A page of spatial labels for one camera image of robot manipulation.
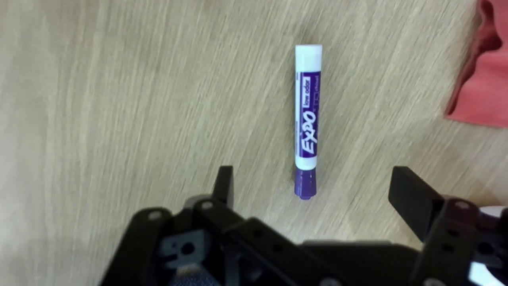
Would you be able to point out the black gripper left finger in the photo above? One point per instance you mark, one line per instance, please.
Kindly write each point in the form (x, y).
(224, 185)

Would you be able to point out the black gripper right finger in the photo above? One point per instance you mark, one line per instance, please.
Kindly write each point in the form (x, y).
(415, 200)

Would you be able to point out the purple Expo dry-erase marker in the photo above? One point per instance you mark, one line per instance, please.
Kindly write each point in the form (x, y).
(308, 122)

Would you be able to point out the orange cloth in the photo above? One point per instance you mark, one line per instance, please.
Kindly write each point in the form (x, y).
(481, 80)

